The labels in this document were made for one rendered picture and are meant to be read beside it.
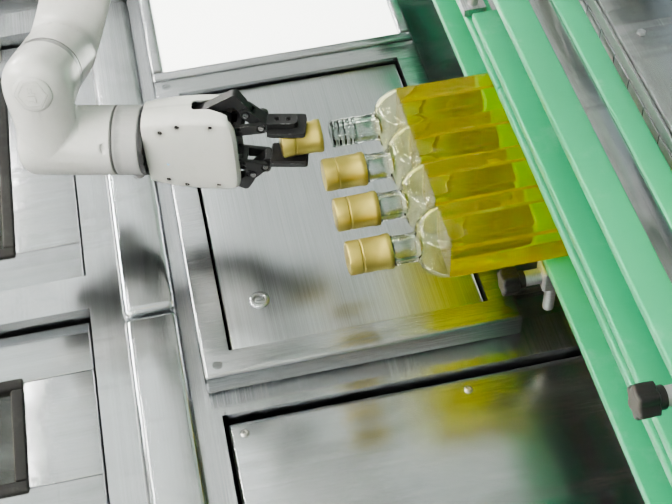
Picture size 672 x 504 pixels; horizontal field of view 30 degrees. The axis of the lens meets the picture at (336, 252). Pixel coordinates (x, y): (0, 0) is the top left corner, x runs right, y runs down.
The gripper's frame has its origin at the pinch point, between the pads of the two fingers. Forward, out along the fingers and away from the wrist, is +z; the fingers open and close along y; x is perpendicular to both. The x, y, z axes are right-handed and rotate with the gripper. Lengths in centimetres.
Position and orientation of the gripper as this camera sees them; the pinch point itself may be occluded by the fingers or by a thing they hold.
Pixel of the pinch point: (288, 140)
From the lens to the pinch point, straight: 133.7
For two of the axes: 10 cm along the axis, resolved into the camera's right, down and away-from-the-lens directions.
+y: -0.4, -6.6, -7.5
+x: 0.5, -7.5, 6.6
